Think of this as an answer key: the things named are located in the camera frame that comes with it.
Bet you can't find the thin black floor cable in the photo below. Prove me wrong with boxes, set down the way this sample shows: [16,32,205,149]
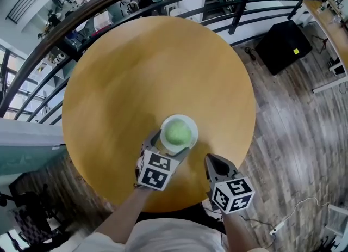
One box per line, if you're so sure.
[239,217,272,229]

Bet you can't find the checkered floor mat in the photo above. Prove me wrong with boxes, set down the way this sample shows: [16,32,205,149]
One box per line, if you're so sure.
[10,207,55,246]

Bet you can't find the person's left forearm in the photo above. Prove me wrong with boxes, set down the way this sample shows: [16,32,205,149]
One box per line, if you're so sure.
[94,188,153,242]

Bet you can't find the white round plate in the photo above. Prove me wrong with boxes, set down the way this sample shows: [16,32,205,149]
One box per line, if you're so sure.
[159,114,199,153]

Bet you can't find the white power strip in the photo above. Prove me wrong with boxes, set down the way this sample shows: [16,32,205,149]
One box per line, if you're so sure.
[269,222,285,236]

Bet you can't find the coiled black cable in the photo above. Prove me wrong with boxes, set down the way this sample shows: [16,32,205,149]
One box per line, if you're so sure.
[244,46,258,61]

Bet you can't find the person's right forearm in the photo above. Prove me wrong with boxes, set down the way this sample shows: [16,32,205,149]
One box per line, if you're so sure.
[221,210,262,252]

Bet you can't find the rectangular wooden desk white legs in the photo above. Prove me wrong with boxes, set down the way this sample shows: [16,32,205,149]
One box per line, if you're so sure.
[295,0,348,94]

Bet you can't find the person's black trousers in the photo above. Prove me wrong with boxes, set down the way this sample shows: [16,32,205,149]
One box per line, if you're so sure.
[141,201,226,234]

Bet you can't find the crowd of distant people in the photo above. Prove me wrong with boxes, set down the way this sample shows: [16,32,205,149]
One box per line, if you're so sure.
[36,0,117,39]

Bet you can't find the black cabinet box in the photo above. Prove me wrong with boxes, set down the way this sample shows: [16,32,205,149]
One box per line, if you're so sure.
[254,19,313,76]

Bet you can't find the round wooden table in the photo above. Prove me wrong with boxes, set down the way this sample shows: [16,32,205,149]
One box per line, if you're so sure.
[0,0,335,125]

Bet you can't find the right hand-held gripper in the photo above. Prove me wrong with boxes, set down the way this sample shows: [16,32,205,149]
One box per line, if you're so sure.
[204,153,256,215]

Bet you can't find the small black tripod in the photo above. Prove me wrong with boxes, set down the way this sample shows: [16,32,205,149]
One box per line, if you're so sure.
[311,35,328,54]

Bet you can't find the white shopping bag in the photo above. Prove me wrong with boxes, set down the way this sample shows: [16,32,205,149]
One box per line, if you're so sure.
[94,11,114,31]

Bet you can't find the white metal frame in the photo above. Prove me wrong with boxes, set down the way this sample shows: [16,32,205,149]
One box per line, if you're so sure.
[326,203,348,235]

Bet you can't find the black stand equipment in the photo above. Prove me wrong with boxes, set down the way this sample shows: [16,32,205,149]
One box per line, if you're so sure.
[0,182,63,227]

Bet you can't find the person's white shirt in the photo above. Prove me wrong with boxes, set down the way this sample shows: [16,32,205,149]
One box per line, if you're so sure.
[58,219,226,252]

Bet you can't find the white power cable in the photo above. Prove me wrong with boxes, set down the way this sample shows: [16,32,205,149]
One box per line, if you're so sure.
[279,197,330,227]

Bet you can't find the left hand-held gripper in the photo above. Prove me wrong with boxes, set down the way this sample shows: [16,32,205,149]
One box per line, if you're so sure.
[135,130,190,192]

